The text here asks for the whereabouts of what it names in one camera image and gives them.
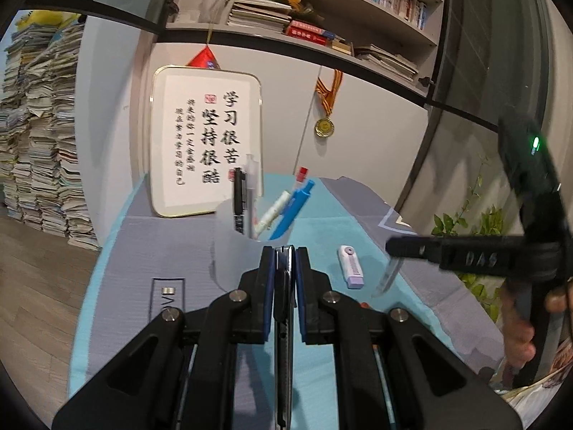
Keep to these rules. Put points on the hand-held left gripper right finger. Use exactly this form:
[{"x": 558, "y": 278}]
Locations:
[{"x": 302, "y": 298}]

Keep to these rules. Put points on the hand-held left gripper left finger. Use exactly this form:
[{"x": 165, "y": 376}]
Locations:
[{"x": 267, "y": 295}]

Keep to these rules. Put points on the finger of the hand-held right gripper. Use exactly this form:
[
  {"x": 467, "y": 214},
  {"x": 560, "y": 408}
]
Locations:
[{"x": 447, "y": 253}]

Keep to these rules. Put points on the black gel pen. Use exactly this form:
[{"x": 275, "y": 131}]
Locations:
[{"x": 283, "y": 304}]

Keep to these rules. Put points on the translucent white pen holder cup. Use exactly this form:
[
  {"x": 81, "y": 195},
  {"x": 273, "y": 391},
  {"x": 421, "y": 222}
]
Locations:
[{"x": 228, "y": 255}]

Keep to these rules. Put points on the clear transparent pen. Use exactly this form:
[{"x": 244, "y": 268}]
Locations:
[{"x": 387, "y": 277}]

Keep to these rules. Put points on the white pen with green print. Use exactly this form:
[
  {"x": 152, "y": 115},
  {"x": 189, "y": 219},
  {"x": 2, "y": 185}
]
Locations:
[{"x": 275, "y": 208}]

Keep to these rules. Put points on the blue pen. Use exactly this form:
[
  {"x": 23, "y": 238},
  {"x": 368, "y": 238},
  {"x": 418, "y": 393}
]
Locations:
[{"x": 291, "y": 208}]

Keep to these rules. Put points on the black marker pen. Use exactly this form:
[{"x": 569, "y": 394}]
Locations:
[{"x": 238, "y": 197}]

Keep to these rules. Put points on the red capped pen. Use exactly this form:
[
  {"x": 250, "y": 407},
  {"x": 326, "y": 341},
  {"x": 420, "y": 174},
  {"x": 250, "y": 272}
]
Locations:
[{"x": 303, "y": 173}]

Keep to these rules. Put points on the person's right hand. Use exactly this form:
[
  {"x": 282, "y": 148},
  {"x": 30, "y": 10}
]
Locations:
[{"x": 519, "y": 331}]

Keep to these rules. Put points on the green leafy plant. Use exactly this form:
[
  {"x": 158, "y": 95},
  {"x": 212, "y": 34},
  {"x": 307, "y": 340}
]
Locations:
[{"x": 447, "y": 224}]

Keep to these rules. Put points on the white purple eraser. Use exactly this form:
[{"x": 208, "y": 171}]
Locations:
[{"x": 351, "y": 268}]

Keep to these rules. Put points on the glass cabinet door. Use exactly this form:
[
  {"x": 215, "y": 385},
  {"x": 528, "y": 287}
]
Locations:
[
  {"x": 483, "y": 53},
  {"x": 112, "y": 15}
]

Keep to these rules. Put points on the blue grey patterned table cloth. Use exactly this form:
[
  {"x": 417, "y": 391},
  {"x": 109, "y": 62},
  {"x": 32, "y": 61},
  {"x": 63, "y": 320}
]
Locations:
[{"x": 134, "y": 242}]

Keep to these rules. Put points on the gold framed calligraphy picture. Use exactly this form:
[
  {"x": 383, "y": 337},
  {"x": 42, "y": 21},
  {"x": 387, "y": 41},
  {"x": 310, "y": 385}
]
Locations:
[{"x": 192, "y": 143}]

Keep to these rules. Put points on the gold medal with striped ribbon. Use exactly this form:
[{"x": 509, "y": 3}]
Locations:
[{"x": 324, "y": 126}]

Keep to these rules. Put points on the white cabinet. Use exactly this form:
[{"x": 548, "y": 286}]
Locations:
[{"x": 286, "y": 112}]

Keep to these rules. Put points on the stack of worn magazines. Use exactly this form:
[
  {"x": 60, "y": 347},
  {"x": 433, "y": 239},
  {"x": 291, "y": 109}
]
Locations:
[{"x": 387, "y": 60}]

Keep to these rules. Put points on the small stack of tan books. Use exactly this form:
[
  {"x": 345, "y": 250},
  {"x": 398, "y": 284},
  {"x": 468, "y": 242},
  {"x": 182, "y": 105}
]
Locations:
[{"x": 341, "y": 47}]

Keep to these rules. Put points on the grey bookshelf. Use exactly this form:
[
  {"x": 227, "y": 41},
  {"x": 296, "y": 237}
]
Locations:
[{"x": 313, "y": 49}]

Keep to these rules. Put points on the red hanging ornament bag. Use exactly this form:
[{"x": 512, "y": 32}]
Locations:
[{"x": 205, "y": 58}]

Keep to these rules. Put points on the thick red book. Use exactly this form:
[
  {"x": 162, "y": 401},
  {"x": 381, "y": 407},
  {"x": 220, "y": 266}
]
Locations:
[
  {"x": 309, "y": 26},
  {"x": 306, "y": 36}
]

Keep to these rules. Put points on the tall pile of papers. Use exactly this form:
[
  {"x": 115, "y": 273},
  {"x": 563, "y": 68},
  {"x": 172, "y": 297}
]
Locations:
[{"x": 40, "y": 143}]

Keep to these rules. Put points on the stack of paper booklets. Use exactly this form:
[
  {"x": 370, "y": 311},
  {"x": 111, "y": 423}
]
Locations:
[{"x": 257, "y": 13}]

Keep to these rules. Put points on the clear acrylic holder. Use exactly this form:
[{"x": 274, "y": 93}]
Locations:
[{"x": 215, "y": 6}]

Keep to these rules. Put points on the yellow plush toy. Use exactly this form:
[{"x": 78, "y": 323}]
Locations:
[{"x": 44, "y": 18}]

